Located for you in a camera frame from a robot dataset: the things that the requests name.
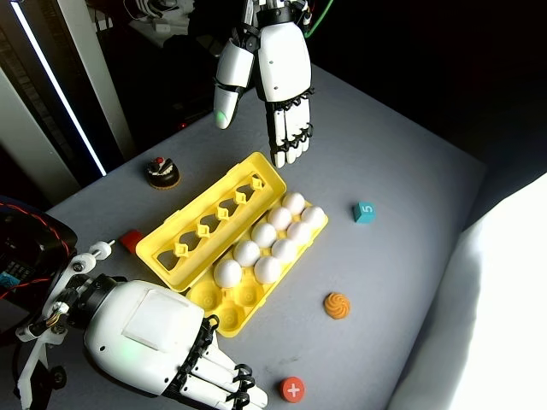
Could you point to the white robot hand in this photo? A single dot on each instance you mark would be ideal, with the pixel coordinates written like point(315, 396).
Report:
point(282, 60)
point(145, 333)

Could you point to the yellow plastic egg carton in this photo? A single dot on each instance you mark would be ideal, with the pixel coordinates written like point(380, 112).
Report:
point(205, 222)

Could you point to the red toy block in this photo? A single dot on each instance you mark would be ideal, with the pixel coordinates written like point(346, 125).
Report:
point(130, 240)

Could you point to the grey table cloth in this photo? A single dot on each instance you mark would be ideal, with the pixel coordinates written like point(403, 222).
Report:
point(384, 171)

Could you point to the red plus sign disc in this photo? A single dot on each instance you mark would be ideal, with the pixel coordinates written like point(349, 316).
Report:
point(293, 389)

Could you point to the toy chocolate cake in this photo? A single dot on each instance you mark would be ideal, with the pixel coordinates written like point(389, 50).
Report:
point(162, 173)

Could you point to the teal number five cube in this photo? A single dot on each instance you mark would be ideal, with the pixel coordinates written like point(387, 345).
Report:
point(364, 212)

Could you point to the orange swirl toy cookie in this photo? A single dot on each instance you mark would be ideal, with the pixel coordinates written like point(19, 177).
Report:
point(337, 305)

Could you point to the white light strip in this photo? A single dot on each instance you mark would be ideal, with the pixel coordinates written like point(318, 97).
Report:
point(57, 85)

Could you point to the white fabric sheet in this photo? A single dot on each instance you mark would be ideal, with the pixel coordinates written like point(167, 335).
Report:
point(500, 299)

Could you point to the white upright post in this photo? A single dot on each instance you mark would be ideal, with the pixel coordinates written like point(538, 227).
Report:
point(98, 77)

